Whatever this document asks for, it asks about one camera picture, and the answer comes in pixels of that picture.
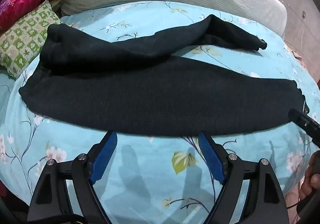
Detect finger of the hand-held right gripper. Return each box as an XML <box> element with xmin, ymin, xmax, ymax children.
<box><xmin>288</xmin><ymin>108</ymin><xmax>320</xmax><ymax>150</ymax></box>

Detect green checkered pillow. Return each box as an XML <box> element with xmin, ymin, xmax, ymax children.
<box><xmin>0</xmin><ymin>0</ymin><xmax>62</xmax><ymax>80</ymax></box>

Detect blue floral bedsheet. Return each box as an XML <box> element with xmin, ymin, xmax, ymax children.
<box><xmin>0</xmin><ymin>1</ymin><xmax>320</xmax><ymax>224</ymax></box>

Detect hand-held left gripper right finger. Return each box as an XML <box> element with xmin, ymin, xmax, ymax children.
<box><xmin>197</xmin><ymin>130</ymin><xmax>290</xmax><ymax>224</ymax></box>

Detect black pants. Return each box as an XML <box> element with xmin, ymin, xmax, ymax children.
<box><xmin>18</xmin><ymin>14</ymin><xmax>306</xmax><ymax>137</ymax></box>

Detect person's right hand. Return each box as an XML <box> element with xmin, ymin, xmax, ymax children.
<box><xmin>299</xmin><ymin>150</ymin><xmax>320</xmax><ymax>200</ymax></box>

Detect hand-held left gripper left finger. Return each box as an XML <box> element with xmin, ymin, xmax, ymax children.
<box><xmin>26</xmin><ymin>129</ymin><xmax>118</xmax><ymax>224</ymax></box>

